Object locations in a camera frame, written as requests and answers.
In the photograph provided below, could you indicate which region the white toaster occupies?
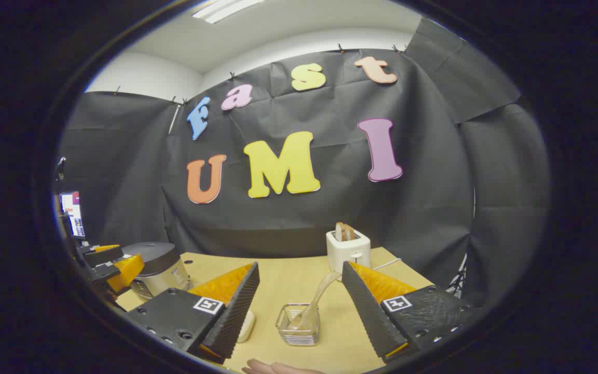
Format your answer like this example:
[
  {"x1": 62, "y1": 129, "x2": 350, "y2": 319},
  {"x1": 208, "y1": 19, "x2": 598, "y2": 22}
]
[{"x1": 326, "y1": 229, "x2": 372, "y2": 275}]

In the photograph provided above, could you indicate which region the black tripod stand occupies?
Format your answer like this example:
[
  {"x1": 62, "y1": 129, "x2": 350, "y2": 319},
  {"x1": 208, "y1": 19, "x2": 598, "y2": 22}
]
[{"x1": 447, "y1": 253, "x2": 468, "y2": 298}]

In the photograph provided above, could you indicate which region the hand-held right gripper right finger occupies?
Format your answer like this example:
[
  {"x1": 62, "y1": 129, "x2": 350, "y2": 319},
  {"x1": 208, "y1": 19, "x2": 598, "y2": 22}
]
[{"x1": 342, "y1": 261, "x2": 481, "y2": 364}]

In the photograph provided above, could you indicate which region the wooden spoon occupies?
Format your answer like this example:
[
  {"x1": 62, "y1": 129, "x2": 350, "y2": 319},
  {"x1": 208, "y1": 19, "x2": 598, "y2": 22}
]
[{"x1": 290, "y1": 271, "x2": 342, "y2": 330}]

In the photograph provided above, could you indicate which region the ceiling light panel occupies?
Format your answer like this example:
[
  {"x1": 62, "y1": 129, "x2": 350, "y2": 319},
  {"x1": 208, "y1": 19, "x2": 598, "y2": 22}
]
[{"x1": 192, "y1": 0, "x2": 268, "y2": 24}]

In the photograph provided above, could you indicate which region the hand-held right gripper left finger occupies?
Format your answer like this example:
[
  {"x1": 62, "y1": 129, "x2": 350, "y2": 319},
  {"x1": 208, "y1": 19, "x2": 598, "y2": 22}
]
[{"x1": 125, "y1": 261, "x2": 261, "y2": 365}]

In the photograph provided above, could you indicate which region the silver black rice cooker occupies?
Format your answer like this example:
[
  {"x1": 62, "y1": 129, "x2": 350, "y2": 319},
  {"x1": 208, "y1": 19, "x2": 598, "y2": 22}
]
[{"x1": 120, "y1": 242, "x2": 193, "y2": 301}]

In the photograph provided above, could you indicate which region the metal wire chopstick holder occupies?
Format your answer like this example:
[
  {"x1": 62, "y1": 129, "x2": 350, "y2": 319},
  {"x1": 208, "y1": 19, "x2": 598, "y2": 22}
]
[{"x1": 276, "y1": 303, "x2": 321, "y2": 347}]

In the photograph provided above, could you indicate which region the computer monitor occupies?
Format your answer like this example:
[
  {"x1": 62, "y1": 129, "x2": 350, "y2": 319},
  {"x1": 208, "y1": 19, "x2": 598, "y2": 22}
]
[{"x1": 59, "y1": 191, "x2": 86, "y2": 239}]

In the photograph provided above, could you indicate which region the white rounded container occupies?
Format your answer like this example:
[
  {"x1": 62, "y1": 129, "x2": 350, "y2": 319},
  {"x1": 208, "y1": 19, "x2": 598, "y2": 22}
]
[{"x1": 237, "y1": 310, "x2": 256, "y2": 343}]

